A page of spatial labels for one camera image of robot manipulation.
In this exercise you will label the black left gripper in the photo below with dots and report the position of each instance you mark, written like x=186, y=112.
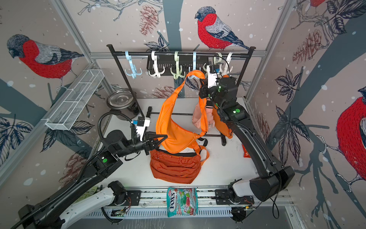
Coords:
x=149, y=144

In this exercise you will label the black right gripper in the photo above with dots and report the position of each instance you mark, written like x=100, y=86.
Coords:
x=205, y=93

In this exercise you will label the pink sling bag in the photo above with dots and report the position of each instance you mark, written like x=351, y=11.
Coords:
x=203, y=116

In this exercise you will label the bright orange sling bag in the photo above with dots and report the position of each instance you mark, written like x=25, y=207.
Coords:
x=223, y=126

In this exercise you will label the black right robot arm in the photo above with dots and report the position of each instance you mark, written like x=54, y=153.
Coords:
x=273, y=175

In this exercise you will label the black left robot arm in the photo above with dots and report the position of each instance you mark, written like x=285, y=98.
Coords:
x=56, y=211

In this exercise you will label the white hook far right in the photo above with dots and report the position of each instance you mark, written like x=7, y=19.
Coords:
x=227, y=68

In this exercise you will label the white hook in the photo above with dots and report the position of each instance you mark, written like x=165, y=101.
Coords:
x=157, y=73
x=227, y=68

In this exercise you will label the light green hook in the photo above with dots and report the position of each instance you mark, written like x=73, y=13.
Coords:
x=177, y=65
x=214, y=65

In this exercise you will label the light blue hook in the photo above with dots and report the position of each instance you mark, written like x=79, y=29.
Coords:
x=193, y=72
x=134, y=73

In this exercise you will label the light green hook middle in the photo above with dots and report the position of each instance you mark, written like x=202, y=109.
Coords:
x=177, y=65

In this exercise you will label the Fox's candy bag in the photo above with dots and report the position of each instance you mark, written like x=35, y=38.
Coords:
x=181, y=202

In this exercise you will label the light blue hook far left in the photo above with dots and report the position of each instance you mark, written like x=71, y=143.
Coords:
x=134, y=73

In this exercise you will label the dark orange backpack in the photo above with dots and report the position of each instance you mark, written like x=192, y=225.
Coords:
x=181, y=168

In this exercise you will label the steel rice cooker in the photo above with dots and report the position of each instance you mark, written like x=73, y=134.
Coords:
x=123, y=102

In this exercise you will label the black clothes rack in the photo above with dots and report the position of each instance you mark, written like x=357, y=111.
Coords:
x=115, y=54

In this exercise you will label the red snack packet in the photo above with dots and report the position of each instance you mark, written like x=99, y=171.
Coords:
x=246, y=154

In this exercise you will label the green snack packet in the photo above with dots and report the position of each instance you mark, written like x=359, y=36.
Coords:
x=88, y=193

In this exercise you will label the small circuit board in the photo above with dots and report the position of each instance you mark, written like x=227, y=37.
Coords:
x=119, y=213

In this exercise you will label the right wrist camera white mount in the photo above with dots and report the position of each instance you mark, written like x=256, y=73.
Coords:
x=212, y=76

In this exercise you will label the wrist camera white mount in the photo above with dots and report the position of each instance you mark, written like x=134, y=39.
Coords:
x=142, y=123
x=212, y=76

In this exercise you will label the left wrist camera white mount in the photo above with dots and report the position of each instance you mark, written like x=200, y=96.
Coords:
x=142, y=123

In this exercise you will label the black perforated wall shelf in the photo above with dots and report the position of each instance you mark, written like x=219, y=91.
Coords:
x=166, y=62

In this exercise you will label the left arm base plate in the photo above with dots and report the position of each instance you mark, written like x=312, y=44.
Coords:
x=128, y=198

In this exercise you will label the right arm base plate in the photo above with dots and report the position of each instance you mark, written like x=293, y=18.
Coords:
x=228, y=197

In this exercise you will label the white wire mesh basket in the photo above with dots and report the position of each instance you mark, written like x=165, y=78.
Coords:
x=76, y=99

